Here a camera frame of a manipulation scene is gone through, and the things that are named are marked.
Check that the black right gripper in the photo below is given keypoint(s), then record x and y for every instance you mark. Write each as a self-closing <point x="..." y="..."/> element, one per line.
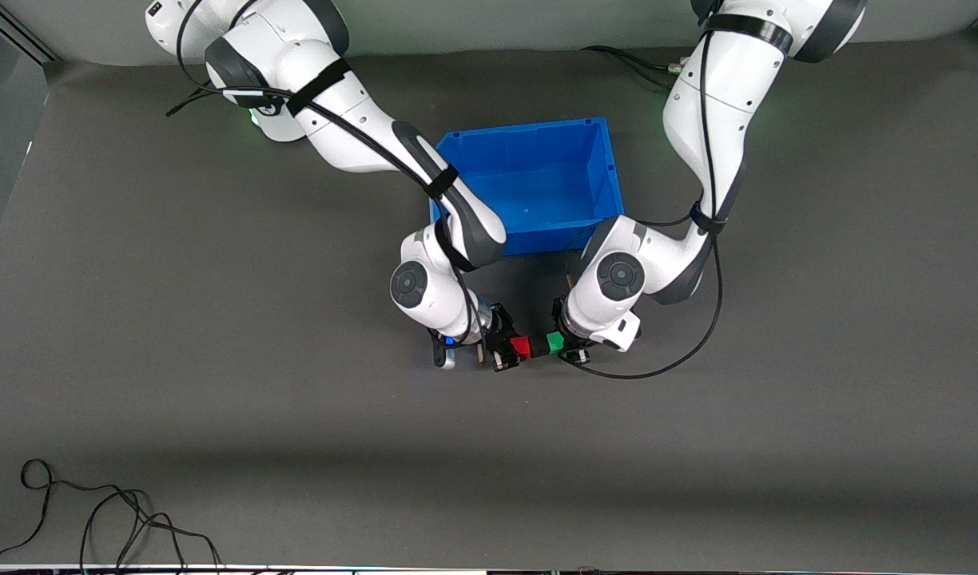
<point x="498" y="331"/>

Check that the dark metal frame rail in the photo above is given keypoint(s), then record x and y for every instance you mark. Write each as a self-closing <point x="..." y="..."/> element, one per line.
<point x="17" y="33"/>

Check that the dark grey table mat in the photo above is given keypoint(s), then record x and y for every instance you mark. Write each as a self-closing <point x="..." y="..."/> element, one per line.
<point x="297" y="431"/>

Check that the blue plastic storage bin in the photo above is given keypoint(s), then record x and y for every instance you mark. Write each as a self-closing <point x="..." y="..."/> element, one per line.
<point x="545" y="176"/>

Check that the black cube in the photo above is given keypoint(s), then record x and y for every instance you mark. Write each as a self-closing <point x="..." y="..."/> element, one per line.
<point x="538" y="349"/>

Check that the red cube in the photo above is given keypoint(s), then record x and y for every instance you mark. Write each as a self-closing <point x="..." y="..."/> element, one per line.
<point x="520" y="346"/>

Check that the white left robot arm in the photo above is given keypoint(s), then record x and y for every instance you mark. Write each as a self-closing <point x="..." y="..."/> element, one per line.
<point x="721" y="96"/>

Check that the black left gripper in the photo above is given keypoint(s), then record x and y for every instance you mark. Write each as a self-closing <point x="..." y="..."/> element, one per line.
<point x="574" y="346"/>

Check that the green cube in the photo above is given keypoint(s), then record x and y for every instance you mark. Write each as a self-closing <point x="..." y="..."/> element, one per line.
<point x="554" y="343"/>

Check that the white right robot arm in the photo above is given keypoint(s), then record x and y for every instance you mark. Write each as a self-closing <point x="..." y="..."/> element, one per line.
<point x="337" y="120"/>

